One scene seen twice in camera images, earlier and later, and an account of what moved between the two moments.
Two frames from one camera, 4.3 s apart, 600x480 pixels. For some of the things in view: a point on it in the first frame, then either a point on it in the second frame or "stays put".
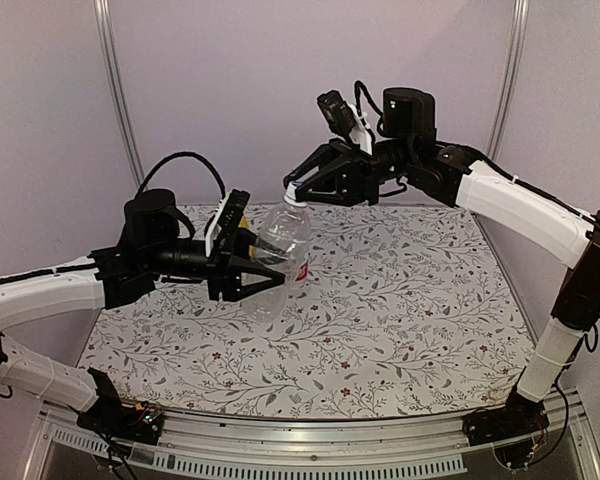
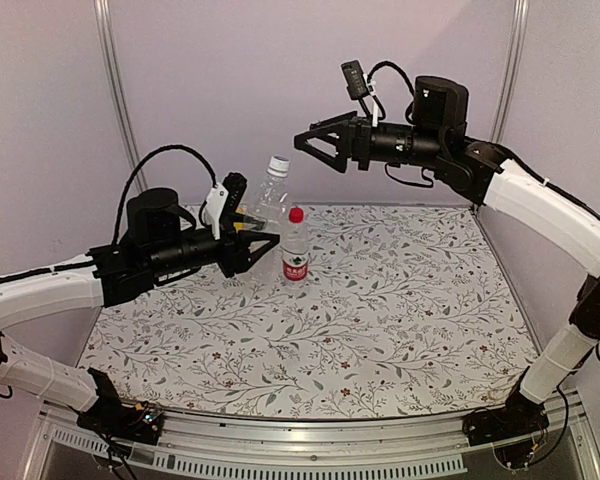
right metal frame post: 510,78 stays put
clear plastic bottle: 285,230 → 269,199
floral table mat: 404,309 stays put
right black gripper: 354,172 → 354,133
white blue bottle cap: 291,189 → 278,166
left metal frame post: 107,42 stays put
